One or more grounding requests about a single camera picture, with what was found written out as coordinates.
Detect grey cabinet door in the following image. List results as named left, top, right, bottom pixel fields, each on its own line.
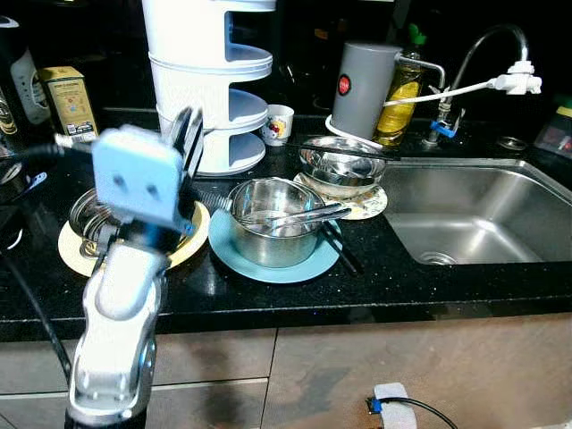
left=262, top=311, right=572, bottom=429

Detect white tiered storage rack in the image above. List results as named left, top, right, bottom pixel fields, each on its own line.
left=141, top=0, right=276, bottom=177

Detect small printed paper cup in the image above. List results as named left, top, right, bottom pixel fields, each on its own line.
left=263, top=104, right=296, bottom=147

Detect steel strainer basin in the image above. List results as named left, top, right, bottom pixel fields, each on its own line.
left=69, top=183, right=203, bottom=262

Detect round steel sink cap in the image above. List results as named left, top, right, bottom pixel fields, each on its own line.
left=497, top=136, right=529, bottom=152

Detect steel sink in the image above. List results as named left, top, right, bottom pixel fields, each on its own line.
left=379, top=157, right=572, bottom=267

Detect dark bottle white label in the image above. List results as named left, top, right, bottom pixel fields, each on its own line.
left=0, top=15, right=53, bottom=127

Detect yellow oil bottle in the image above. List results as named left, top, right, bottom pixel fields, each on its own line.
left=375, top=24, right=430, bottom=148

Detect yellow plate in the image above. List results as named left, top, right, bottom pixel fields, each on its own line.
left=57, top=197, right=212, bottom=278

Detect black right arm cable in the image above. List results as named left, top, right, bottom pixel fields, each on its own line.
left=366, top=396, right=461, bottom=429

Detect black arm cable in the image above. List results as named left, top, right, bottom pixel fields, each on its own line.
left=0, top=134, right=99, bottom=381
left=366, top=396, right=461, bottom=429

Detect floral plate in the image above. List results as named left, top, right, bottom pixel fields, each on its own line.
left=292, top=170, right=390, bottom=222

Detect black chopstick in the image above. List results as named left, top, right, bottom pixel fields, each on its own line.
left=299, top=141, right=405, bottom=164
left=319, top=219, right=364, bottom=277

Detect grey cylinder water filter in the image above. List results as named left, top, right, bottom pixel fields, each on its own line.
left=329, top=41, right=446, bottom=142

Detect blue plate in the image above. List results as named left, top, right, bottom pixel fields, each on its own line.
left=207, top=204, right=343, bottom=285

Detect clear plastic container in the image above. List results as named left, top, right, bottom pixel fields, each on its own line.
left=534, top=105, right=572, bottom=158

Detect steel tongs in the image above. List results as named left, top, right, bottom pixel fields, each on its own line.
left=240, top=202, right=355, bottom=236

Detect steel pot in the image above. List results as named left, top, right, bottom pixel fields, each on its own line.
left=227, top=176, right=325, bottom=270

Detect white faucet diverter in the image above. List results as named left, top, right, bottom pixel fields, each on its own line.
left=490, top=59, right=543, bottom=97

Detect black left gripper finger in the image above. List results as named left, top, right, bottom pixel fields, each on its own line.
left=189, top=105, right=206, bottom=175
left=172, top=107, right=192, bottom=166

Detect yellow tea tin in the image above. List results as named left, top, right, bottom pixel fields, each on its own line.
left=37, top=65, right=100, bottom=143

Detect steel bowl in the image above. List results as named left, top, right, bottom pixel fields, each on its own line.
left=297, top=135, right=388, bottom=200

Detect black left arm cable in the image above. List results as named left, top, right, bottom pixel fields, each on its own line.
left=0, top=134, right=99, bottom=381

